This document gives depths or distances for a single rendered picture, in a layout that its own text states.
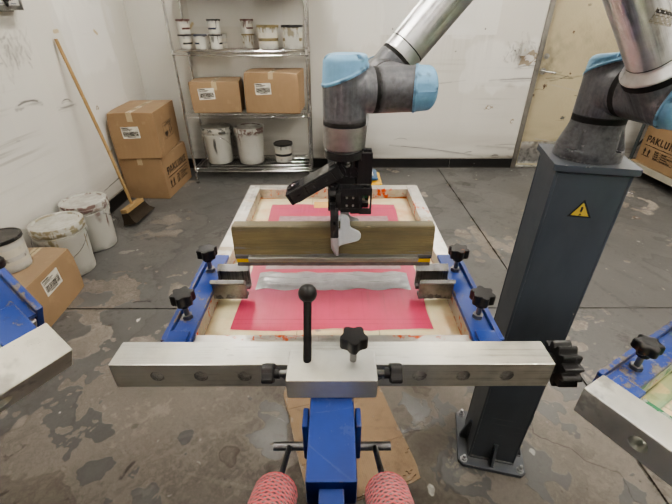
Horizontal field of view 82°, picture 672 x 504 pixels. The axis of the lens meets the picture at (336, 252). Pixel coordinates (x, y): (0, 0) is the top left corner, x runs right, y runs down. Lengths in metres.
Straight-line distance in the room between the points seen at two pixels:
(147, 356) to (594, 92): 1.04
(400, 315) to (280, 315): 0.25
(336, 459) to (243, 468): 1.24
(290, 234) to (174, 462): 1.26
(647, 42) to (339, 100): 0.55
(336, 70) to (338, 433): 0.52
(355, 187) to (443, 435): 1.33
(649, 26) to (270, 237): 0.75
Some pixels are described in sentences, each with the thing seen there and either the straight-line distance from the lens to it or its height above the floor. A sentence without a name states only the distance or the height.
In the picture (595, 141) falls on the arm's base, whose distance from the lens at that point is 1.09.
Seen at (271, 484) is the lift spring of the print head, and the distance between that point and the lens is 0.47.
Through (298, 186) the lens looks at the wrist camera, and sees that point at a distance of 0.72.
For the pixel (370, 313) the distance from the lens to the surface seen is 0.83.
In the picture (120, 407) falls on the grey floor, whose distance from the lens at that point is 2.10.
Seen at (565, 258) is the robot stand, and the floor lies 0.95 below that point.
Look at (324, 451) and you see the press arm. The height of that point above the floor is 1.04.
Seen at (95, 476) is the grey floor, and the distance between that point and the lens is 1.93.
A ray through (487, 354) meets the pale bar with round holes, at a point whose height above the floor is 1.04.
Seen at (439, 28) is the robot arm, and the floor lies 1.48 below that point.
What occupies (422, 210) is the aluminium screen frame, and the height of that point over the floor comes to 0.99.
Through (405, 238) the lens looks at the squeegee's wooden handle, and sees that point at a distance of 0.78.
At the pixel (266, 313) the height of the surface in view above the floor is 0.96.
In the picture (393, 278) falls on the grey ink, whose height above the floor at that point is 0.96.
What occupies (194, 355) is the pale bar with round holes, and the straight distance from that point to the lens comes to 0.66.
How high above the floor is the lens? 1.49
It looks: 31 degrees down
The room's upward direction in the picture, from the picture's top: straight up
